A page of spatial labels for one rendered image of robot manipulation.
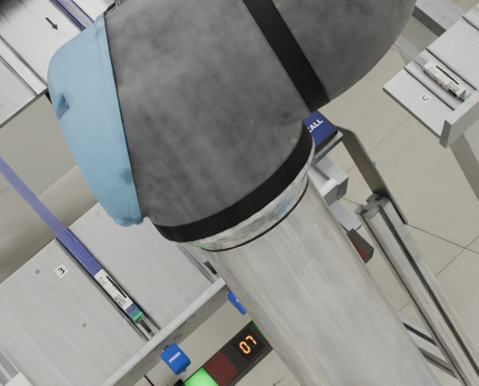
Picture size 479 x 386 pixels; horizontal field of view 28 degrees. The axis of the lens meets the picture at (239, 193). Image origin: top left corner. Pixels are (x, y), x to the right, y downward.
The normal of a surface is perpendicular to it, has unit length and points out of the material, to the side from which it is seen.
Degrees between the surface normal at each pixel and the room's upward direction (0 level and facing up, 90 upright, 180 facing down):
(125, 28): 26
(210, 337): 90
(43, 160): 90
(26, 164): 90
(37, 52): 45
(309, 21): 81
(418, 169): 0
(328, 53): 103
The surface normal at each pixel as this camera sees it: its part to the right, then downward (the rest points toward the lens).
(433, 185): -0.50, -0.74
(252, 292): -0.41, 0.64
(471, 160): -0.74, 0.64
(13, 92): -0.04, -0.37
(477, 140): 0.44, 0.22
